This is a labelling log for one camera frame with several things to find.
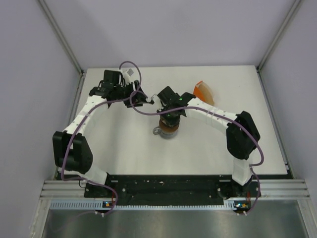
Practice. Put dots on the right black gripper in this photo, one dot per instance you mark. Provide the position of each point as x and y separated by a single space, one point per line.
170 122

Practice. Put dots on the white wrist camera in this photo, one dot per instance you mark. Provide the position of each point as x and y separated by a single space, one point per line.
153 99
127 74

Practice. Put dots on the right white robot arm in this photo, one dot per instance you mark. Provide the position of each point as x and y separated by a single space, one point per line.
241 133

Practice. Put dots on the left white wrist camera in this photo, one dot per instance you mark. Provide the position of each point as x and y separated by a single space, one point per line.
127 74

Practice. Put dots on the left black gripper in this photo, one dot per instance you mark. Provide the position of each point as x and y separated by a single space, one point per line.
139 98

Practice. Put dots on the grey slotted cable duct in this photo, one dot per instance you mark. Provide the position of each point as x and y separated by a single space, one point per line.
106 205

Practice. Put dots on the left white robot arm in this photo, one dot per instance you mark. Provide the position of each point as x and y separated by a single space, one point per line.
71 150

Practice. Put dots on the orange coffee filter box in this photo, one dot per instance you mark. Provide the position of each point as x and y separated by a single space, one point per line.
197 91

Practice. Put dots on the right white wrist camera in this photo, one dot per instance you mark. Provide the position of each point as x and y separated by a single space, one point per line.
153 99

